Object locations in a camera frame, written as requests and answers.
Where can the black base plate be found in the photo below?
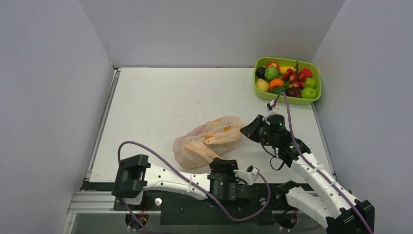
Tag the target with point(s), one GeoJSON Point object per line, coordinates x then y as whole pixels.
{"type": "Point", "coordinates": [177, 209]}

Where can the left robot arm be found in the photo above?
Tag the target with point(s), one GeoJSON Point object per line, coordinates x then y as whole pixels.
{"type": "Point", "coordinates": [135, 175]}

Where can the green guava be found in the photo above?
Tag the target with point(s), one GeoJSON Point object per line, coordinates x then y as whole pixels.
{"type": "Point", "coordinates": [271, 73]}

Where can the orange fruit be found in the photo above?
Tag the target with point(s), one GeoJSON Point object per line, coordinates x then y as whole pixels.
{"type": "Point", "coordinates": [277, 82]}

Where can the yellow banana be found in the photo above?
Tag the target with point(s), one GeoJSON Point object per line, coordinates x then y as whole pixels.
{"type": "Point", "coordinates": [283, 69]}

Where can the yellow lemon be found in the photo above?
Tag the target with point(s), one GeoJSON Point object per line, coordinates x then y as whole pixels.
{"type": "Point", "coordinates": [262, 85]}

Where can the aluminium table rail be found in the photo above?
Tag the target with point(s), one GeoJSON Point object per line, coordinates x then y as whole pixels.
{"type": "Point", "coordinates": [93, 197]}

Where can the green plastic fruit tray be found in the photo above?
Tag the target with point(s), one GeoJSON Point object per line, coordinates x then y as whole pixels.
{"type": "Point", "coordinates": [262, 62]}

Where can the red apple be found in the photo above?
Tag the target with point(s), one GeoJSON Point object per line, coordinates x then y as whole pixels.
{"type": "Point", "coordinates": [273, 64]}

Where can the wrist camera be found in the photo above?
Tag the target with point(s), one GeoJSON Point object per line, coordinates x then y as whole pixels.
{"type": "Point", "coordinates": [271, 109]}
{"type": "Point", "coordinates": [250, 175]}

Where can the green lime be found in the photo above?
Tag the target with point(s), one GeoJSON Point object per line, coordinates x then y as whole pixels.
{"type": "Point", "coordinates": [278, 90]}

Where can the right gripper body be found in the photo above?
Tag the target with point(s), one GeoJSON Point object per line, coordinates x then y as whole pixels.
{"type": "Point", "coordinates": [254, 129]}

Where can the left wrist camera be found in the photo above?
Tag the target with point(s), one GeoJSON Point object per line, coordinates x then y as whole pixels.
{"type": "Point", "coordinates": [250, 175]}

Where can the dark purple plum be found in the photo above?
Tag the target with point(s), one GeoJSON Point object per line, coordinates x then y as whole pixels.
{"type": "Point", "coordinates": [293, 92]}

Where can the red grape bunch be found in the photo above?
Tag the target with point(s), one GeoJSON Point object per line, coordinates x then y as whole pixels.
{"type": "Point", "coordinates": [292, 78]}

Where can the translucent orange plastic bag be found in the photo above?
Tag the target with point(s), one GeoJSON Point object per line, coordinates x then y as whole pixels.
{"type": "Point", "coordinates": [203, 144]}

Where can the green apple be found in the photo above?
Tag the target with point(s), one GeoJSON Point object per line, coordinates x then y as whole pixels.
{"type": "Point", "coordinates": [310, 83]}

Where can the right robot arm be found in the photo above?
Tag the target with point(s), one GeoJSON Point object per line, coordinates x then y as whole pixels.
{"type": "Point", "coordinates": [334, 208]}

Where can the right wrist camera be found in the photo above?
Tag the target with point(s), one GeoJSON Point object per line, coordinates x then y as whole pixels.
{"type": "Point", "coordinates": [271, 109]}

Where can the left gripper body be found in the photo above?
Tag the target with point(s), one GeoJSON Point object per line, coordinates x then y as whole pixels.
{"type": "Point", "coordinates": [227, 170]}

